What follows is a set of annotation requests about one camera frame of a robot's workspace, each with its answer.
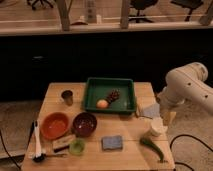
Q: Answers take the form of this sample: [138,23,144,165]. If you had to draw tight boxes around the blue sponge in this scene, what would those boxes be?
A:
[101,135,123,150]

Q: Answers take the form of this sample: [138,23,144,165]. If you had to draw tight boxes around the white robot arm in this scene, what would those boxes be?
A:
[158,62,213,126]

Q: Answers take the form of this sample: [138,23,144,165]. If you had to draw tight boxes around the white paper cup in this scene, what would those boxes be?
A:
[149,117,168,137]

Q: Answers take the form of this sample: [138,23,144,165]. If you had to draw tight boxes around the small green cup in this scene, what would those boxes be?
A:
[69,138,85,156]

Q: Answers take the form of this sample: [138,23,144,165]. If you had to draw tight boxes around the grey cloth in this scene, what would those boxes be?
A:
[140,103,160,118]

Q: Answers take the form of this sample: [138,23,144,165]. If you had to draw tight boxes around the green chili pepper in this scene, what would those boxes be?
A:
[139,137,165,163]

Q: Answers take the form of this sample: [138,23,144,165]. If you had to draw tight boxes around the dark grape bunch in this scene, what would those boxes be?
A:
[106,90,120,103]

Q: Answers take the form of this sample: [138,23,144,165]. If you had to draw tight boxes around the orange fruit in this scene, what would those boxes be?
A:
[96,99,109,109]

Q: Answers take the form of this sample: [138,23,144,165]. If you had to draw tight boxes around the green plastic tray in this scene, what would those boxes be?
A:
[83,77,136,115]

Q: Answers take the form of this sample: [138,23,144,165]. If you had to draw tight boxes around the dark red bowl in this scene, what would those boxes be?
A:
[72,112,97,137]

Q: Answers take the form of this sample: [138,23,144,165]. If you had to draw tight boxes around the wooden block brush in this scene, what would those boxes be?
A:
[52,135,75,152]

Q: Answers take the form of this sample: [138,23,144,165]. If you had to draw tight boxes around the office chair right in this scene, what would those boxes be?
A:
[171,0,203,22]

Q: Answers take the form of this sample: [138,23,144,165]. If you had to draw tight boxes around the office chair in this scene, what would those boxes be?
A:
[129,0,158,23]
[171,0,203,22]
[26,0,54,11]

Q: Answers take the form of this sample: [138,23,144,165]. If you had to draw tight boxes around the orange bowl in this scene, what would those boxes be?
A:
[40,112,70,140]

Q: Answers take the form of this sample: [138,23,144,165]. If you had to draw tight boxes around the office chair centre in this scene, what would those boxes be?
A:
[129,0,158,23]

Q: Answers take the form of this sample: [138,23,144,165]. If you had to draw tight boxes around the office chair left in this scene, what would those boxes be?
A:
[26,0,54,11]

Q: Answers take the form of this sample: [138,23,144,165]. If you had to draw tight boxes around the black cable right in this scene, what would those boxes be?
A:
[169,133,213,171]

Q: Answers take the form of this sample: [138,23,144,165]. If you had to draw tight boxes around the black cable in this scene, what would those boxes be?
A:
[169,133,213,171]
[0,129,22,170]

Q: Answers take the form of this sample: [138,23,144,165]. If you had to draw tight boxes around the white handled brush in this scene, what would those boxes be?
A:
[34,121,42,159]

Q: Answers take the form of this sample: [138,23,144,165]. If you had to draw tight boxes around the black cable left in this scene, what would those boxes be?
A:
[0,129,22,170]

